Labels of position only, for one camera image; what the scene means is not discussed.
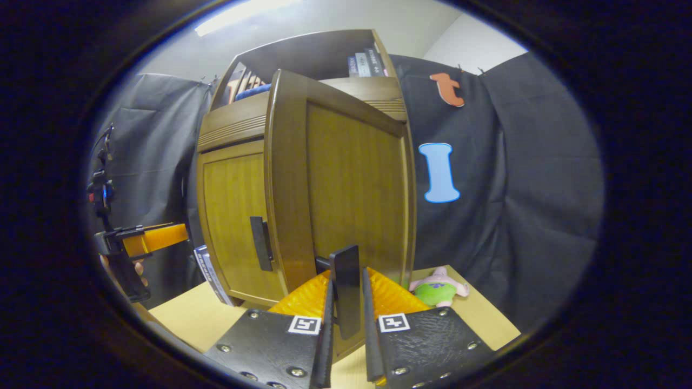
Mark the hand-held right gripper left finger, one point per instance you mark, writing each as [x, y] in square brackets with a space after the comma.
[326, 351]

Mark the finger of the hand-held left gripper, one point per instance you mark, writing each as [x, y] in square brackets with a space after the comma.
[157, 239]

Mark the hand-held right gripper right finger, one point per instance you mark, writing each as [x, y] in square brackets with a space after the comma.
[371, 346]

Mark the wooden shoe cabinet door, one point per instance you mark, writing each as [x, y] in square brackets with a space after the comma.
[232, 205]
[357, 178]

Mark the wooden double-door shoe cabinet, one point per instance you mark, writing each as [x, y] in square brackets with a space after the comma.
[324, 54]

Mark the wooden cabinet drawer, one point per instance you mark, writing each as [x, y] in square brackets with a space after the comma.
[232, 127]

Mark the blue and white box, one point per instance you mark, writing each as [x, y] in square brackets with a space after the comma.
[211, 273]

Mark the pink and green plush toy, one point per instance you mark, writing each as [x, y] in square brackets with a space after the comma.
[435, 293]

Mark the blue folded cloth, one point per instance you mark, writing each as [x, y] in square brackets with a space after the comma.
[251, 93]

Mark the black backdrop cloth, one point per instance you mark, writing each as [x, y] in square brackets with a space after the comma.
[540, 189]

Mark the blue book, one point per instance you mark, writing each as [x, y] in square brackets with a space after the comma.
[353, 67]

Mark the grey book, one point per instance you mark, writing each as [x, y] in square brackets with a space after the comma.
[363, 65]

